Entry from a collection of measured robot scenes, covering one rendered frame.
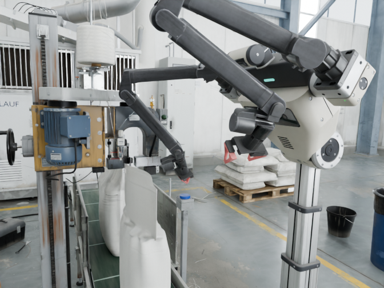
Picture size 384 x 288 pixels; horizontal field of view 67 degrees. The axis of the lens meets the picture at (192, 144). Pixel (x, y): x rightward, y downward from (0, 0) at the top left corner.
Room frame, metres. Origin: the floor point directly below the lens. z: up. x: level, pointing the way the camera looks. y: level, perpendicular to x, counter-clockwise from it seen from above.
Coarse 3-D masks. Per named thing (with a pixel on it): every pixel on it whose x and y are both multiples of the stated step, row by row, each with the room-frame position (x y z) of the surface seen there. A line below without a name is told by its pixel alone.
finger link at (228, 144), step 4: (228, 140) 0.92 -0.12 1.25; (224, 144) 0.92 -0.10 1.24; (228, 144) 0.91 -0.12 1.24; (232, 144) 0.91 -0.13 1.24; (224, 148) 0.93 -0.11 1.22; (228, 148) 0.90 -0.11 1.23; (232, 148) 0.90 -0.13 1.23; (228, 152) 0.90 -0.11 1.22; (232, 152) 0.89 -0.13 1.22; (224, 156) 0.95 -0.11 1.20; (232, 156) 0.89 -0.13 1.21; (224, 160) 0.95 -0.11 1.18; (228, 160) 0.92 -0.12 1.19; (232, 160) 0.90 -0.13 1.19
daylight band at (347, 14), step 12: (252, 0) 6.75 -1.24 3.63; (276, 0) 7.04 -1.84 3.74; (324, 0) 7.69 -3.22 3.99; (336, 0) 7.87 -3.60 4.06; (348, 0) 8.06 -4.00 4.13; (360, 0) 8.26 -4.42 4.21; (372, 0) 8.47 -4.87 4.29; (336, 12) 7.89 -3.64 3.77; (348, 12) 8.08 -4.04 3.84; (360, 12) 8.28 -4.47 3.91
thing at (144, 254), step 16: (128, 176) 1.21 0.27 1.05; (144, 176) 1.31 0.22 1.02; (128, 192) 1.22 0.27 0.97; (144, 192) 1.11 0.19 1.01; (128, 208) 1.22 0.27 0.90; (144, 208) 1.11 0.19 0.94; (128, 224) 1.21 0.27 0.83; (144, 224) 1.11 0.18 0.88; (128, 240) 1.19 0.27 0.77; (144, 240) 1.09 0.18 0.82; (160, 240) 1.11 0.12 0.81; (128, 256) 1.16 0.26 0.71; (144, 256) 1.07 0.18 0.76; (160, 256) 1.10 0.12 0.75; (128, 272) 1.16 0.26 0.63; (144, 272) 1.07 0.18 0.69; (160, 272) 1.09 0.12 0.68
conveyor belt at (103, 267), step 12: (84, 192) 3.00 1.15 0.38; (96, 192) 3.01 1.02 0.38; (96, 204) 2.65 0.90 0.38; (96, 216) 2.36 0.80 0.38; (96, 228) 2.13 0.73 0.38; (96, 240) 1.93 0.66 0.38; (96, 252) 1.77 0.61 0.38; (108, 252) 1.77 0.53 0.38; (96, 264) 1.63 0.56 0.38; (108, 264) 1.63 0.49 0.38; (96, 276) 1.51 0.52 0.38; (108, 276) 1.51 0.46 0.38
